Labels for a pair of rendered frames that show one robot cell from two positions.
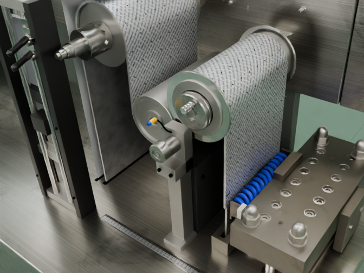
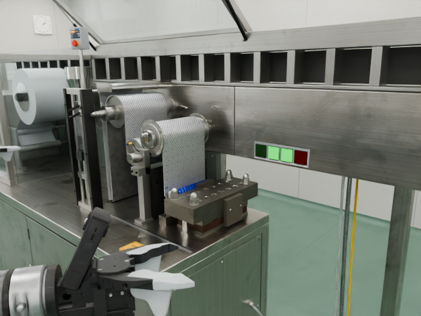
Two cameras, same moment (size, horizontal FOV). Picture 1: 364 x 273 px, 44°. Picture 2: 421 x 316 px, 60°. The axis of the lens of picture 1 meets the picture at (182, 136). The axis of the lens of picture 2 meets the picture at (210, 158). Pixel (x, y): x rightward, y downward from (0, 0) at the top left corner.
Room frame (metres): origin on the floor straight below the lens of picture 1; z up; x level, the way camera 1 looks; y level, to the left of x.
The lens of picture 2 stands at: (-0.70, -0.32, 1.53)
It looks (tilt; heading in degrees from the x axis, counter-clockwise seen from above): 14 degrees down; 2
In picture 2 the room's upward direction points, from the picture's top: 1 degrees counter-clockwise
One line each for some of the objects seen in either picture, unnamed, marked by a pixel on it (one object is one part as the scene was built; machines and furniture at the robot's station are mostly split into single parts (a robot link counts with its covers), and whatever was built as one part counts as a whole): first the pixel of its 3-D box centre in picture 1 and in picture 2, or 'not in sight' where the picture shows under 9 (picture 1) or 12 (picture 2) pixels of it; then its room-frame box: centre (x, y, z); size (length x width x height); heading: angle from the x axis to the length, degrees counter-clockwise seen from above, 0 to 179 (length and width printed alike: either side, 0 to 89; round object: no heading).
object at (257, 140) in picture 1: (255, 145); (185, 168); (0.77, -0.16, 1.11); 0.23 x 0.01 x 0.18; 140
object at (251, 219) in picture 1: (251, 213); (174, 193); (0.63, -0.13, 1.05); 0.04 x 0.04 x 0.04
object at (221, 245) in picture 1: (252, 208); (187, 210); (0.77, -0.16, 0.92); 0.28 x 0.04 x 0.04; 140
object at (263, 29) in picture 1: (265, 57); (196, 130); (0.91, -0.20, 1.25); 0.15 x 0.01 x 0.15; 50
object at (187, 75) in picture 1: (197, 107); (151, 138); (0.71, -0.03, 1.25); 0.15 x 0.01 x 0.15; 50
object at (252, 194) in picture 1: (262, 179); (190, 189); (0.76, -0.18, 1.03); 0.21 x 0.04 x 0.03; 140
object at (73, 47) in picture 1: (68, 51); (97, 114); (0.81, 0.21, 1.34); 0.06 x 0.03 x 0.03; 140
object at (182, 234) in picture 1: (176, 190); (141, 186); (0.71, 0.02, 1.05); 0.06 x 0.05 x 0.31; 140
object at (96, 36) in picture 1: (91, 40); (109, 113); (0.86, 0.17, 1.34); 0.06 x 0.06 x 0.06; 50
